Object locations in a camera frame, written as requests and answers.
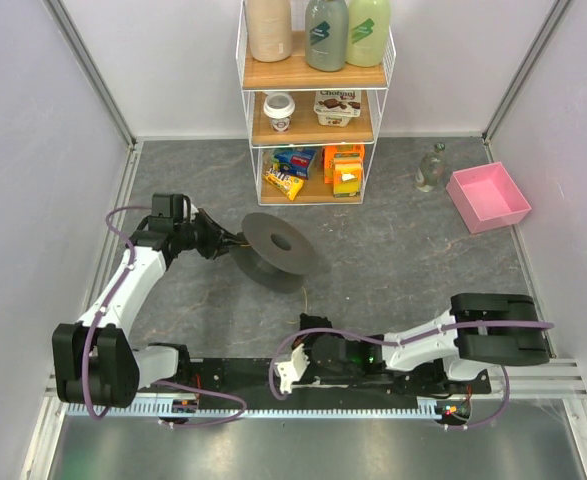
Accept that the light green soap bottle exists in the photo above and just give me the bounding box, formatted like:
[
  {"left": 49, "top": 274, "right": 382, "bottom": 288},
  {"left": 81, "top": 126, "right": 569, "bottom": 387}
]
[{"left": 346, "top": 0, "right": 391, "bottom": 68}]

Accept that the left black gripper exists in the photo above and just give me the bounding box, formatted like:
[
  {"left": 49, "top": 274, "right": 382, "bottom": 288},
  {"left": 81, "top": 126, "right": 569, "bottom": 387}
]
[{"left": 174, "top": 209, "right": 245, "bottom": 261}]

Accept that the white wire shelf rack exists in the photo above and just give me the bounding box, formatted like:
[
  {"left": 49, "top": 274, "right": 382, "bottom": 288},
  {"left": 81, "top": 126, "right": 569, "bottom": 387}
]
[{"left": 234, "top": 0, "right": 397, "bottom": 207}]

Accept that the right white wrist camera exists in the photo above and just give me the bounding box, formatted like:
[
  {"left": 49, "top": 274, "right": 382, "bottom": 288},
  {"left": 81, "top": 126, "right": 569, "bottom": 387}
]
[{"left": 275, "top": 344, "right": 310, "bottom": 395}]

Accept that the yellow orange sponge pack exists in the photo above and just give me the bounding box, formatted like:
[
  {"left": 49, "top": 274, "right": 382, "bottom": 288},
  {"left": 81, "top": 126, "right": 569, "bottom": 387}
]
[{"left": 332, "top": 160, "right": 363, "bottom": 198}]

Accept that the Chobani yogurt tub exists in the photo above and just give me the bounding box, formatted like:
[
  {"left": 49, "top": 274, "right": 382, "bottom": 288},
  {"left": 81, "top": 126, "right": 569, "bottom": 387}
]
[{"left": 314, "top": 90, "right": 362, "bottom": 127}]

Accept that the aluminium slotted rail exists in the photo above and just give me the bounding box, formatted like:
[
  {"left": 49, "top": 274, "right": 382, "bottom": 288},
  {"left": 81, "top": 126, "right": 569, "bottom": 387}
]
[{"left": 65, "top": 394, "right": 444, "bottom": 418}]

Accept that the white lidded yogurt cup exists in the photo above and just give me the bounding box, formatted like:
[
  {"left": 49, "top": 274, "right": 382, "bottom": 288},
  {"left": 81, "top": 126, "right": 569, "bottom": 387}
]
[{"left": 263, "top": 92, "right": 296, "bottom": 133}]

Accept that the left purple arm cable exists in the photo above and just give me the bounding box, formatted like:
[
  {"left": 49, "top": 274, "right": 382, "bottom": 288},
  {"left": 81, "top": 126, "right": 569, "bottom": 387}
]
[{"left": 81, "top": 205, "right": 248, "bottom": 429}]

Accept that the yellow M&M candy bag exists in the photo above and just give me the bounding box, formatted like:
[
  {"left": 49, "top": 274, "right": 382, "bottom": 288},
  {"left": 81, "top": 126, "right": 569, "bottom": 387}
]
[{"left": 263, "top": 167, "right": 305, "bottom": 201}]

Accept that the clear glass bottle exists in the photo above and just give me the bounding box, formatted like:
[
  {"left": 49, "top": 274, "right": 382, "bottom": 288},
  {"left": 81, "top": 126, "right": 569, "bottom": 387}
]
[{"left": 415, "top": 142, "right": 446, "bottom": 192}]

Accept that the pink plastic bin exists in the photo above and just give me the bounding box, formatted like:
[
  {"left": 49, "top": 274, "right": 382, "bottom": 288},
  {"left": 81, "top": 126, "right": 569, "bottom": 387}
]
[{"left": 446, "top": 162, "right": 531, "bottom": 234}]

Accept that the orange cracker box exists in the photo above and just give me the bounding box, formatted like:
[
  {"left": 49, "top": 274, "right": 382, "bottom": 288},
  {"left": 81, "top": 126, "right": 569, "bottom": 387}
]
[{"left": 322, "top": 144, "right": 365, "bottom": 184}]

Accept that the blue snack box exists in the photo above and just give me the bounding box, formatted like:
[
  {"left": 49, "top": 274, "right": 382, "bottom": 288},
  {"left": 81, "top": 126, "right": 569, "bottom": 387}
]
[{"left": 272, "top": 147, "right": 317, "bottom": 180}]

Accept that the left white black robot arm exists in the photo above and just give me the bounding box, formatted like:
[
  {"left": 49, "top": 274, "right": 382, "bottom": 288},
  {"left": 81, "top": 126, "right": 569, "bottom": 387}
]
[{"left": 52, "top": 193, "right": 247, "bottom": 419}]

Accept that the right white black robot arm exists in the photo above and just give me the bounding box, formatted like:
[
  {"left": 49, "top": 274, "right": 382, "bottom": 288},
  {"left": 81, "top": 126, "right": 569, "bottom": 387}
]
[{"left": 293, "top": 293, "right": 553, "bottom": 397}]

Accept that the beige lotion bottle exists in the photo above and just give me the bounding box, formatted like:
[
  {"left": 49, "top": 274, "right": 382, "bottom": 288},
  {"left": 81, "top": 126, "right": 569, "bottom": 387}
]
[{"left": 245, "top": 0, "right": 293, "bottom": 63}]

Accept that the grey-green soap bottle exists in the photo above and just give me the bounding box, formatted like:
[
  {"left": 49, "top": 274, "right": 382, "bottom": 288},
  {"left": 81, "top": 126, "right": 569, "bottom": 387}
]
[{"left": 304, "top": 0, "right": 349, "bottom": 72}]

